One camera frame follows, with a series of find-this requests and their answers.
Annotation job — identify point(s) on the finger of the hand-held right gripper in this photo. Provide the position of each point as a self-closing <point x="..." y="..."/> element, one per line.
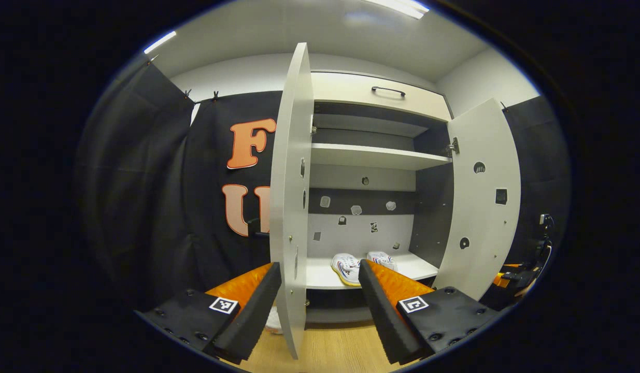
<point x="503" y="280"/>

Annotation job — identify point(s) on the white round cup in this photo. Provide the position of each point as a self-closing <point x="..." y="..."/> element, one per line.
<point x="274" y="321"/>

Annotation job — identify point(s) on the black backdrop cloth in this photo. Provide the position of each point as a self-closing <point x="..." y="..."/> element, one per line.
<point x="545" y="155"/>
<point x="159" y="197"/>

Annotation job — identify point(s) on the ceiling light panel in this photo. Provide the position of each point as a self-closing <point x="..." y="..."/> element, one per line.
<point x="160" y="42"/>
<point x="400" y="7"/>

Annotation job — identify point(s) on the white striped shoe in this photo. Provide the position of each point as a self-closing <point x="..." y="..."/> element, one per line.
<point x="345" y="268"/>
<point x="382" y="259"/>

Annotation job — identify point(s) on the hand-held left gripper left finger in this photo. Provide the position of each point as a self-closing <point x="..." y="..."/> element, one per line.
<point x="255" y="311"/>

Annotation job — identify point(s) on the metal door hinge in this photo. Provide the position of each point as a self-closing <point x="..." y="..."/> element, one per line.
<point x="453" y="146"/>

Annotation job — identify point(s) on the white shoe cabinet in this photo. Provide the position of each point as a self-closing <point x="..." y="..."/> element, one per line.
<point x="431" y="207"/>

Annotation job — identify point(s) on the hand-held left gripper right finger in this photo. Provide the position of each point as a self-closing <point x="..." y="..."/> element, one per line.
<point x="379" y="311"/>

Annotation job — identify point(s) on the white cabinet door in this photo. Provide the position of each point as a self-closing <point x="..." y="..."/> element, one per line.
<point x="485" y="233"/>
<point x="288" y="207"/>

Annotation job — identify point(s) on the cream cabinet drawer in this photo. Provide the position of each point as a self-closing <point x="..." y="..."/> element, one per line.
<point x="351" y="88"/>

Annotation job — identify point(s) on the white cabinet shelf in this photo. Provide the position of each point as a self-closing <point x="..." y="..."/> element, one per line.
<point x="361" y="124"/>
<point x="415" y="267"/>
<point x="371" y="155"/>

